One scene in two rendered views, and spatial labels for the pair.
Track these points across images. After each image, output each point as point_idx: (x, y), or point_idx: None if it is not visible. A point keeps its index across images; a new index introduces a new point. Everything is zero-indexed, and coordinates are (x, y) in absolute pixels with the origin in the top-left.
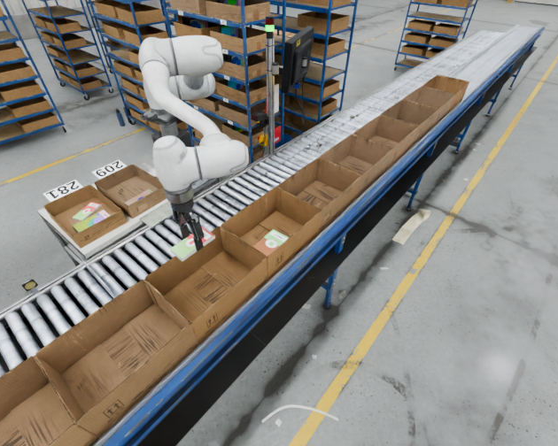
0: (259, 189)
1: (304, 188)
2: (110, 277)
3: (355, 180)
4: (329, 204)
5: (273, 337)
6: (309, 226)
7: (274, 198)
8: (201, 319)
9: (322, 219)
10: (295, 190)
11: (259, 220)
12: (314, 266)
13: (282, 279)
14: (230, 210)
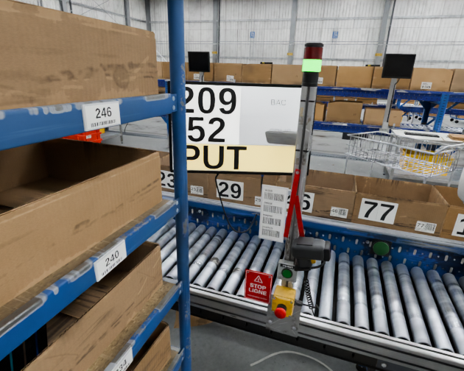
0: (395, 294)
1: (379, 226)
2: None
3: (367, 177)
4: (418, 184)
5: None
6: (451, 195)
7: (449, 219)
8: None
9: (423, 198)
10: (401, 223)
11: None
12: (413, 253)
13: None
14: None
